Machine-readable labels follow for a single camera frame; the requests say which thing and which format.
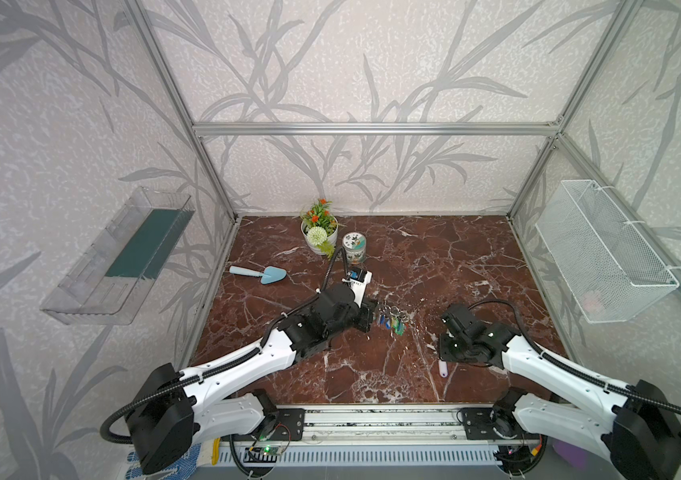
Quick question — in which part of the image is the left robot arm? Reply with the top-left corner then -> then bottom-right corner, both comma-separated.
100,263 -> 377,475

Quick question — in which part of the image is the keyring with coloured key tags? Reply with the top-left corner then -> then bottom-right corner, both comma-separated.
373,303 -> 412,336

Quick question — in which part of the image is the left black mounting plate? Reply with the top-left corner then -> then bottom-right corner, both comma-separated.
252,408 -> 306,441

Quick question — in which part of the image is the round printed tin can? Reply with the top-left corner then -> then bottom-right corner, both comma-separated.
342,232 -> 367,265

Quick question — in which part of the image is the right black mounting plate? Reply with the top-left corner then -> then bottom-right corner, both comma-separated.
456,406 -> 518,441

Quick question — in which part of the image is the lilac key tag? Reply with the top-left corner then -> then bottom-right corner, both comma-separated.
437,360 -> 448,378

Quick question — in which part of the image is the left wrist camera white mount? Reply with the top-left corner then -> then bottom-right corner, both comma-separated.
344,265 -> 372,306

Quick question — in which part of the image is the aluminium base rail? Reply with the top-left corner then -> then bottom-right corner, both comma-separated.
129,403 -> 629,448

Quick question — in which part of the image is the black mounting plate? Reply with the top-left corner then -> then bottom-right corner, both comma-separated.
252,408 -> 306,441
456,406 -> 518,441

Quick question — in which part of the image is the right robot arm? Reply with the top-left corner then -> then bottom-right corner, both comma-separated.
438,304 -> 681,479

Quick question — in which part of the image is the blue dotted work glove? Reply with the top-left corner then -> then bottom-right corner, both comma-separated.
118,444 -> 202,480

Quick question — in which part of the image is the white wire mesh basket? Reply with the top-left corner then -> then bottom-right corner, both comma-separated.
535,179 -> 679,324

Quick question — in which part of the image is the clear plastic wall shelf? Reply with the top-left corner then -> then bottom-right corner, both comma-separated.
40,187 -> 196,326

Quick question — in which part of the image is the potted artificial flower plant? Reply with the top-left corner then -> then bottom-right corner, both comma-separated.
300,198 -> 340,258

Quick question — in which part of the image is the light blue garden trowel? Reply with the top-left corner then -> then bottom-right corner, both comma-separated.
228,266 -> 286,285

